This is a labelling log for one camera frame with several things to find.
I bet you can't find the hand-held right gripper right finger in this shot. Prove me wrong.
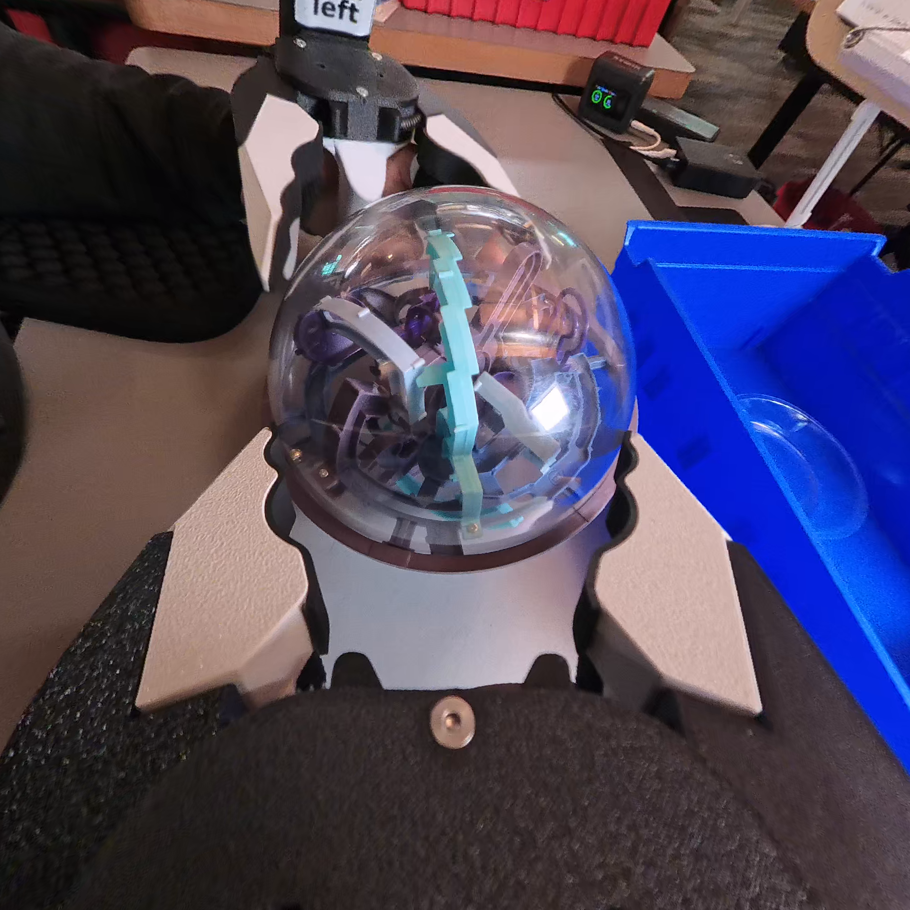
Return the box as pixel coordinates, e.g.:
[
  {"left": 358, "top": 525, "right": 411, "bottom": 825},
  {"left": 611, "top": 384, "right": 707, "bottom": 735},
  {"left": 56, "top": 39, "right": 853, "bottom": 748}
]
[{"left": 576, "top": 434, "right": 764, "bottom": 715}]

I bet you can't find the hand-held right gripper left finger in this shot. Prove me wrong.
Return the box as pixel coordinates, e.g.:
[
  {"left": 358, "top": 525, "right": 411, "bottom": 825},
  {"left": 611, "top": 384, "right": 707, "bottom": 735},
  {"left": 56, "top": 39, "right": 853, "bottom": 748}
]
[{"left": 136, "top": 431, "right": 331, "bottom": 712}]

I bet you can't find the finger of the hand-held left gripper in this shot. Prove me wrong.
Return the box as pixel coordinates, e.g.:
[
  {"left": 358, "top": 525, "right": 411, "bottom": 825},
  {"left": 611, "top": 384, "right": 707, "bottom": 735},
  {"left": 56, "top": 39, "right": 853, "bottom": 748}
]
[
  {"left": 413, "top": 111, "right": 520, "bottom": 193},
  {"left": 231, "top": 60, "right": 331, "bottom": 292}
]

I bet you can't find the blue plastic bin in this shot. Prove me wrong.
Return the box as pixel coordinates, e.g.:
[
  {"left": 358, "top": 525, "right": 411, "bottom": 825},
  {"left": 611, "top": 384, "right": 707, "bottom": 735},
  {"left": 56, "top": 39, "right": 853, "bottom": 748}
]
[{"left": 612, "top": 218, "right": 910, "bottom": 769}]

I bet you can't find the clear plastic maze ball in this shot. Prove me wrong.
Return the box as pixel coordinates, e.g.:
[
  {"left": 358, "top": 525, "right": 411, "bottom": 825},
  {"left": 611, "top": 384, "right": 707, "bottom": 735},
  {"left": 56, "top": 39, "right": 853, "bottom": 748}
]
[{"left": 266, "top": 185, "right": 638, "bottom": 574}]

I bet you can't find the person's left forearm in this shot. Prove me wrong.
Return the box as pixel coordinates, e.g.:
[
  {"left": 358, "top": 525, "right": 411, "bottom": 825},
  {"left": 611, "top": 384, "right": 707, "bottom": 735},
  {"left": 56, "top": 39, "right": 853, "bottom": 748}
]
[{"left": 0, "top": 22, "right": 264, "bottom": 342}]

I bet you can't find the clear plastic ball stand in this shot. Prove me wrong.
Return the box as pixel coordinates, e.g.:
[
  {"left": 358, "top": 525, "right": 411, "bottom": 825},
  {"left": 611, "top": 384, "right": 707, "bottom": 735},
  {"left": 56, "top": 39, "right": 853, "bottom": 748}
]
[{"left": 740, "top": 396, "right": 871, "bottom": 541}]

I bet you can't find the person's left hand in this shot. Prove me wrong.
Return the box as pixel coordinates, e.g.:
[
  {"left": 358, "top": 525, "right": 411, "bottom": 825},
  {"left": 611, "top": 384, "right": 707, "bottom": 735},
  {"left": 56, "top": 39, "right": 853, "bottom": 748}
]
[{"left": 373, "top": 140, "right": 420, "bottom": 200}]

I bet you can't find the black digital timer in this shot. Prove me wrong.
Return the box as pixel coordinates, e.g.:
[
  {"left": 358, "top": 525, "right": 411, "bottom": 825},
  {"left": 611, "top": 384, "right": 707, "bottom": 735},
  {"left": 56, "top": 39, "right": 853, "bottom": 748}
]
[{"left": 586, "top": 53, "right": 658, "bottom": 136}]

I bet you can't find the red plastic bin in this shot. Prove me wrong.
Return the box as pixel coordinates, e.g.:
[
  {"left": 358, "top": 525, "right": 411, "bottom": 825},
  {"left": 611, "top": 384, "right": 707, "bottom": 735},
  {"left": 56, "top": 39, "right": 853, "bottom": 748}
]
[{"left": 399, "top": 0, "right": 672, "bottom": 46}]

